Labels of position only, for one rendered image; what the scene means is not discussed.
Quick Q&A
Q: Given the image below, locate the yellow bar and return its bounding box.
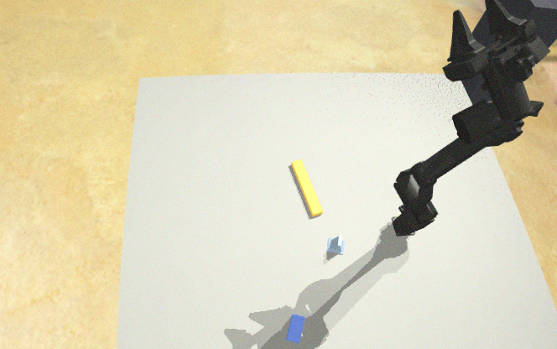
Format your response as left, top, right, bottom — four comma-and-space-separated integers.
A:
291, 160, 323, 216

